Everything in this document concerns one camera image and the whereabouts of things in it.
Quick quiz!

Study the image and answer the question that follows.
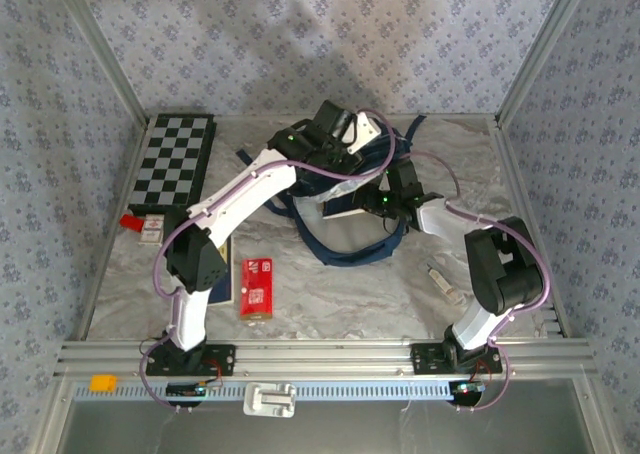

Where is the navy blue student backpack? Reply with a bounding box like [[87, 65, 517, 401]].
[[235, 114, 427, 268]]

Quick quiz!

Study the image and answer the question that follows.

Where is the large navy book yellow label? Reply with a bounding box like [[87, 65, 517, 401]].
[[208, 236, 235, 306]]

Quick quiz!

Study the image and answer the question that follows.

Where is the clear plastic tube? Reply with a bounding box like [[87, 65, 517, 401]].
[[424, 258, 467, 305]]

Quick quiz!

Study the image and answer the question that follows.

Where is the black grey chessboard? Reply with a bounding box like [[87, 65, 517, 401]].
[[127, 113, 217, 219]]

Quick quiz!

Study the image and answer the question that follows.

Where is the white red playing card box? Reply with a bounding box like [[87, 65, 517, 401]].
[[138, 213, 167, 247]]

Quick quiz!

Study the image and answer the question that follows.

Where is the right small circuit board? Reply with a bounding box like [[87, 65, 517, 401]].
[[449, 381, 486, 398]]

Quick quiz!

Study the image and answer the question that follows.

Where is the small circuit board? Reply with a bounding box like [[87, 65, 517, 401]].
[[166, 381, 209, 399], [449, 381, 486, 398]]

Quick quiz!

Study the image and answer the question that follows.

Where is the grey metal panel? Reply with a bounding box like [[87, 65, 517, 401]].
[[49, 378, 616, 454]]

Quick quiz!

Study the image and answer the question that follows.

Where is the left small circuit board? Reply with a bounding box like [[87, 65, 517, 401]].
[[166, 381, 209, 399]]

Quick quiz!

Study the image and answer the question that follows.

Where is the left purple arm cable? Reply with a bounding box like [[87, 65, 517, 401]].
[[138, 109, 397, 415]]

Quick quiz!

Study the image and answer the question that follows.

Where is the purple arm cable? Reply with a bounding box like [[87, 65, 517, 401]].
[[394, 152, 554, 413], [138, 109, 397, 415]]

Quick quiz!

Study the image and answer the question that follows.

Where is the aluminium side rail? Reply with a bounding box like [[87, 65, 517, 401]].
[[73, 116, 151, 343], [493, 116, 572, 339]]

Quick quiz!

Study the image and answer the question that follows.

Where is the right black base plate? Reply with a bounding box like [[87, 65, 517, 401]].
[[410, 342, 503, 375]]

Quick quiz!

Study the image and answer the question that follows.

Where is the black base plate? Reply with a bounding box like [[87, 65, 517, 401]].
[[410, 342, 503, 375], [145, 343, 236, 378]]

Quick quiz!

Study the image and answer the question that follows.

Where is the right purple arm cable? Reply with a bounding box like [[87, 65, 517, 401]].
[[394, 152, 554, 413]]

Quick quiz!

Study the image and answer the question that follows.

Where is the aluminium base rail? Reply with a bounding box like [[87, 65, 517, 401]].
[[53, 338, 599, 378]]

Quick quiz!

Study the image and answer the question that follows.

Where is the grey slotted cable duct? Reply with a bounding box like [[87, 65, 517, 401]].
[[72, 379, 589, 403]]

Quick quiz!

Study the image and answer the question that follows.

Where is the aluminium frame post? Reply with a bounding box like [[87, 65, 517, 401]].
[[493, 0, 599, 128], [47, 0, 151, 130]]

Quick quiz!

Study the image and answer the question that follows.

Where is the white plastic bracket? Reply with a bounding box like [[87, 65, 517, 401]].
[[243, 382, 297, 418]]

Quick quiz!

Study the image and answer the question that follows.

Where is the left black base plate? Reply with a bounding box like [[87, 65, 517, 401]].
[[145, 343, 236, 378]]

